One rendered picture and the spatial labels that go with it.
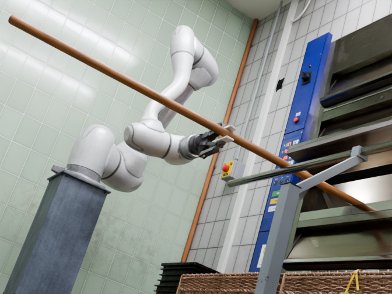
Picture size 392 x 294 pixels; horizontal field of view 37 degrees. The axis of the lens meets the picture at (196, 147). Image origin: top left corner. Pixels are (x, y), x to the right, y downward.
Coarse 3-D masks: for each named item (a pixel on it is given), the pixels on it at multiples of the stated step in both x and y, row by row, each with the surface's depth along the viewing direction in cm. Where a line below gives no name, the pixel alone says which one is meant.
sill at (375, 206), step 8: (336, 208) 235; (344, 208) 231; (352, 208) 227; (360, 208) 223; (368, 208) 220; (376, 208) 216; (384, 208) 212; (304, 216) 250; (312, 216) 246; (320, 216) 241; (328, 216) 237
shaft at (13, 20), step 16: (16, 16) 172; (32, 32) 174; (64, 48) 178; (96, 64) 182; (128, 80) 186; (160, 96) 191; (192, 112) 197; (208, 128) 200; (224, 128) 202; (240, 144) 205; (272, 160) 211; (304, 176) 217; (336, 192) 223
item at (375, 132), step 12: (348, 132) 225; (360, 132) 219; (372, 132) 215; (384, 132) 212; (312, 144) 242; (324, 144) 236; (336, 144) 232; (348, 144) 228; (360, 144) 224; (300, 156) 252; (312, 156) 247; (372, 156) 228; (384, 156) 224; (324, 168) 251; (360, 168) 239
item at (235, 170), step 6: (228, 162) 314; (234, 162) 309; (240, 162) 311; (234, 168) 308; (240, 168) 310; (222, 174) 314; (228, 174) 308; (234, 174) 308; (240, 174) 309; (228, 180) 313
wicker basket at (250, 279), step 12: (192, 276) 206; (204, 276) 198; (216, 276) 192; (228, 276) 186; (240, 276) 180; (252, 276) 174; (180, 288) 210; (192, 288) 203; (204, 288) 196; (216, 288) 189; (228, 288) 183; (240, 288) 177; (252, 288) 173
